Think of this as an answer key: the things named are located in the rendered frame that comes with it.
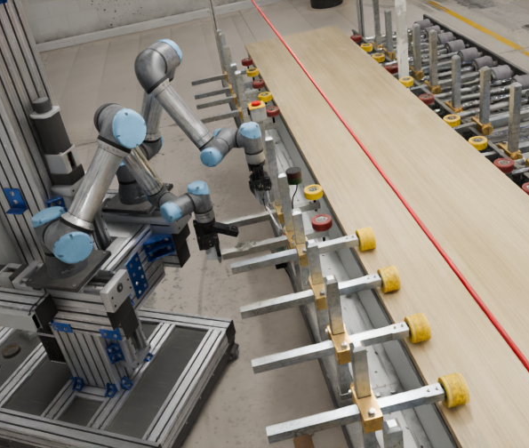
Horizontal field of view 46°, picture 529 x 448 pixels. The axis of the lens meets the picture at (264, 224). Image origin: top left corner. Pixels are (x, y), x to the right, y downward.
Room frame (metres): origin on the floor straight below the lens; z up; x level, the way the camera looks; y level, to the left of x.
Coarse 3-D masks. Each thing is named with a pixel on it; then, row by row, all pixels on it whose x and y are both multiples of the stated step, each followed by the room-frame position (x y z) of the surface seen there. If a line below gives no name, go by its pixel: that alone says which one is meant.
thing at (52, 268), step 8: (48, 256) 1.86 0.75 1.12; (48, 264) 1.86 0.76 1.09; (56, 264) 1.84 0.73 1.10; (64, 264) 1.84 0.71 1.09; (72, 264) 1.85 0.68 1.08; (80, 264) 1.86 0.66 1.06; (48, 272) 1.85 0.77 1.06; (56, 272) 1.83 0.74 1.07; (64, 272) 1.83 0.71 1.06; (72, 272) 1.84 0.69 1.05
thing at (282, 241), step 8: (312, 232) 2.09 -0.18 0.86; (320, 232) 2.08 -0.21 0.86; (328, 232) 2.08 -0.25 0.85; (264, 240) 2.10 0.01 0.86; (272, 240) 2.08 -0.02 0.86; (280, 240) 2.07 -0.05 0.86; (232, 248) 2.08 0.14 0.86; (256, 248) 2.07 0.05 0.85; (264, 248) 2.07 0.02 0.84; (272, 248) 2.07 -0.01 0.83; (224, 256) 2.06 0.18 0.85; (232, 256) 2.06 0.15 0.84
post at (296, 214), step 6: (294, 210) 1.88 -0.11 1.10; (300, 210) 1.88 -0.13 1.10; (294, 216) 1.86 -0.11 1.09; (300, 216) 1.86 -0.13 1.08; (294, 222) 1.86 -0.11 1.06; (300, 222) 1.86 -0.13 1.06; (294, 228) 1.86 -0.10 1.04; (300, 228) 1.86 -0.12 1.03; (294, 234) 1.88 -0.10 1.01; (300, 234) 1.86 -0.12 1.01; (300, 240) 1.86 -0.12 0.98; (300, 264) 1.87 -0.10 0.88; (306, 270) 1.86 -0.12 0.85; (306, 276) 1.86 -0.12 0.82; (306, 282) 1.86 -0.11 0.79; (306, 288) 1.86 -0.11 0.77
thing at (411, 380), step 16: (288, 144) 3.28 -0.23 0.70; (304, 160) 2.79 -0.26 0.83; (304, 176) 2.86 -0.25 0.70; (320, 208) 2.52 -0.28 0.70; (336, 224) 2.20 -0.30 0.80; (352, 256) 1.97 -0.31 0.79; (352, 272) 2.00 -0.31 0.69; (368, 304) 1.79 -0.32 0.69; (384, 320) 1.59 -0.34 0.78; (400, 352) 1.44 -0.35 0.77; (400, 368) 1.45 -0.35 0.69; (416, 384) 1.31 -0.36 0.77; (432, 416) 1.18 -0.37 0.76; (432, 432) 1.19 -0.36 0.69; (448, 432) 1.07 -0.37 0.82
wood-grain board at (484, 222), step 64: (256, 64) 4.22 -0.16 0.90; (320, 64) 3.96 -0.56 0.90; (320, 128) 2.97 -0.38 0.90; (384, 128) 2.82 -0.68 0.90; (448, 128) 2.68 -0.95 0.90; (384, 192) 2.22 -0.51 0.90; (448, 192) 2.12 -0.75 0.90; (512, 192) 2.03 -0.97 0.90; (384, 256) 1.78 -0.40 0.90; (512, 256) 1.65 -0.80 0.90; (448, 320) 1.41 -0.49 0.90; (512, 320) 1.35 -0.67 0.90; (512, 384) 1.12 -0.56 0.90
